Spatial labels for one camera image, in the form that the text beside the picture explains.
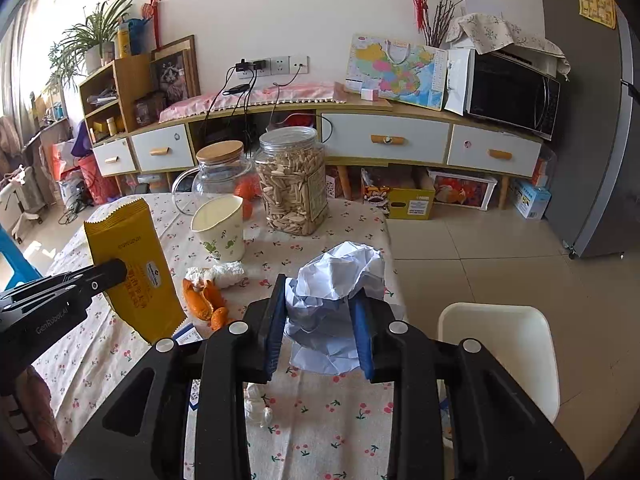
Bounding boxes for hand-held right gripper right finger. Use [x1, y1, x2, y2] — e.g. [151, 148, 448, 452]
[348, 287, 585, 480]

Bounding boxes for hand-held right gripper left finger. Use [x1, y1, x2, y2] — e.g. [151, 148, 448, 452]
[54, 274, 290, 480]

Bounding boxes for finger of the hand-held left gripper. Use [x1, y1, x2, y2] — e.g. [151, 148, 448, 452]
[0, 266, 90, 296]
[0, 259, 128, 311]

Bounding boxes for yellow foil packet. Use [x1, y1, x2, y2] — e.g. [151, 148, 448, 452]
[82, 197, 188, 346]

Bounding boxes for blue paper bag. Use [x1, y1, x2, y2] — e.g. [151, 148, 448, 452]
[284, 241, 387, 375]

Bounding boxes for orange peel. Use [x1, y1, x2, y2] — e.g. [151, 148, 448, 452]
[181, 279, 230, 331]

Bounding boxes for white tissue with orange bits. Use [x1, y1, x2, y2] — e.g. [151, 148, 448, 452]
[185, 261, 247, 291]

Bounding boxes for blue medicine box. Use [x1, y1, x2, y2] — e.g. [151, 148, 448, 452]
[172, 322, 202, 346]

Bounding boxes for white paper cup green print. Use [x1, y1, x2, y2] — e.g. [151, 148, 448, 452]
[190, 196, 246, 262]

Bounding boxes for white plastic bin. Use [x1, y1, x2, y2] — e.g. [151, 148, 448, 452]
[437, 302, 561, 423]

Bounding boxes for person's left forearm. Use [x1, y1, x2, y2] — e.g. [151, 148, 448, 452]
[0, 365, 63, 480]

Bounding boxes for blue plastic stool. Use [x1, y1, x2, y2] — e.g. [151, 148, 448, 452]
[0, 225, 43, 291]

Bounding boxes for red shopping bag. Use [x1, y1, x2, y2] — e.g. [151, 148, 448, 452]
[52, 140, 121, 206]

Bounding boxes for white drawer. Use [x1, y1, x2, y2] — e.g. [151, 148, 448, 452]
[131, 124, 196, 172]
[446, 125, 543, 170]
[92, 138, 137, 177]
[320, 112, 451, 165]

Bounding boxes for yellow cardboard box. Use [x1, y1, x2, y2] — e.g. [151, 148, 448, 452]
[361, 167, 437, 221]

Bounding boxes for clear plastic jar of seeds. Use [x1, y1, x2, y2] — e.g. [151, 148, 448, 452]
[254, 126, 329, 237]

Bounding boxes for glass pitcher with wooden lid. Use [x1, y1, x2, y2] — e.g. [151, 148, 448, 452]
[171, 140, 256, 211]

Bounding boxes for cluttered metal rack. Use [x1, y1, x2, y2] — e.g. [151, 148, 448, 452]
[22, 92, 71, 151]

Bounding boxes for white storage box rabbit print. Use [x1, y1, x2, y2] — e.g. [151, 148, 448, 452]
[427, 167, 498, 210]

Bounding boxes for wooden shelf unit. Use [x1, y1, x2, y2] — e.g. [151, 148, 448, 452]
[78, 55, 153, 143]

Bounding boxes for framed cat picture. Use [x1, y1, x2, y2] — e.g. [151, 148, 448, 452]
[150, 35, 201, 111]

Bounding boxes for blue white carton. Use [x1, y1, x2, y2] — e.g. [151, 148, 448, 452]
[509, 177, 552, 220]

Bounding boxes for wooden sideboard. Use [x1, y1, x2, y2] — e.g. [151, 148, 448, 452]
[90, 91, 548, 211]

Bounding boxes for potted green plant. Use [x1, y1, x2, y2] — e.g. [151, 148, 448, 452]
[47, 0, 141, 91]

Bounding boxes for pink cloth runner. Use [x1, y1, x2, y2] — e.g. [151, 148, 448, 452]
[159, 82, 346, 123]

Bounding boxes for blue watering can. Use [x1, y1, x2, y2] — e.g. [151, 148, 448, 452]
[127, 17, 151, 56]

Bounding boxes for orange white box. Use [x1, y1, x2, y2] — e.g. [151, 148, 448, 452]
[530, 157, 551, 188]

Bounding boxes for colourful map gift bag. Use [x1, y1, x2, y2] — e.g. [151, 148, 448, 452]
[344, 33, 448, 112]

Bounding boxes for white paper bag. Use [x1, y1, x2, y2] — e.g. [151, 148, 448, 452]
[442, 49, 476, 116]

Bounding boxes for black microwave oven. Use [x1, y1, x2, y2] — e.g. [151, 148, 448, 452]
[464, 50, 562, 142]

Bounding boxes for grey refrigerator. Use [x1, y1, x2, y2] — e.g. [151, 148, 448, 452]
[537, 0, 640, 260]

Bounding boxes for dry twigs bunch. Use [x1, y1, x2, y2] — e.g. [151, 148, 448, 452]
[422, 0, 471, 50]

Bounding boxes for floral cloth cover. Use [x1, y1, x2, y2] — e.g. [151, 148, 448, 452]
[445, 11, 571, 81]

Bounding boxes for white cardboard box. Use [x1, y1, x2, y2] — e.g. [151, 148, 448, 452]
[462, 0, 506, 16]

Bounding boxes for yellow paper on fridge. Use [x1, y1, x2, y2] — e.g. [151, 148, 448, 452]
[576, 0, 617, 30]

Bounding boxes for black charger cables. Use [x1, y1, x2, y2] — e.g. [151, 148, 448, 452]
[205, 62, 261, 126]

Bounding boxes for wall sockets with chargers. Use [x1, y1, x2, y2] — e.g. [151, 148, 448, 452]
[235, 55, 308, 78]

